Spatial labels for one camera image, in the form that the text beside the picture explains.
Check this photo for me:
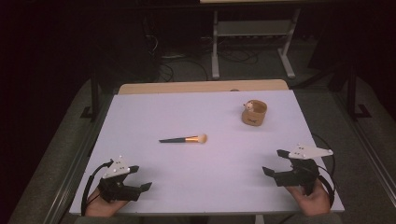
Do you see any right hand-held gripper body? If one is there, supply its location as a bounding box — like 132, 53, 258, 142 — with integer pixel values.
275, 143, 334, 197

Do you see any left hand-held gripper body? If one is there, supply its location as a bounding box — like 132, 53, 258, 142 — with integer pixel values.
97, 155, 141, 203

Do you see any person's left hand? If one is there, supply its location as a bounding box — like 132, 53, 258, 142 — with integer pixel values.
84, 188, 129, 218

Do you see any person's right hand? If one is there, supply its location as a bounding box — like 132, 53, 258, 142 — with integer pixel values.
285, 179, 332, 217

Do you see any wooden cup with bear figure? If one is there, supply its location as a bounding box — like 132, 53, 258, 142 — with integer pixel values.
241, 99, 269, 127

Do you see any white table mat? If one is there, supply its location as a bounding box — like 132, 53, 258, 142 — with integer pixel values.
68, 90, 346, 217

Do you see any black metal stand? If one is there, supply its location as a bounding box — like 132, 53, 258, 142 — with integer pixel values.
346, 63, 374, 123
79, 69, 103, 123

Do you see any wooden table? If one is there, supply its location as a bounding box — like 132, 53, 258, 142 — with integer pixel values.
117, 78, 290, 95

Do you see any white metal stand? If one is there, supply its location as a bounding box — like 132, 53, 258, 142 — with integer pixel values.
210, 8, 303, 80

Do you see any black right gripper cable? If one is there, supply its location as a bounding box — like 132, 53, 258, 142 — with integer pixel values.
311, 133, 337, 209

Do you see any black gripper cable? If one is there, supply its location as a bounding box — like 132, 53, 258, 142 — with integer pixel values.
80, 159, 115, 217
311, 133, 337, 209

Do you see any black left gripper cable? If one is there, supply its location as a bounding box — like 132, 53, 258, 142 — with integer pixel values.
80, 159, 115, 217

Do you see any metal frame rail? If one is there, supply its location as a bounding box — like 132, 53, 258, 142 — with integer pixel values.
332, 91, 396, 200
42, 92, 115, 224

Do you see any makeup brush with black handle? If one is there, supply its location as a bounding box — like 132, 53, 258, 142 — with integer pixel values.
158, 133, 208, 145

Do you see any black floor cable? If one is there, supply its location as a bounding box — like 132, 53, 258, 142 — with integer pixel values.
159, 58, 209, 82

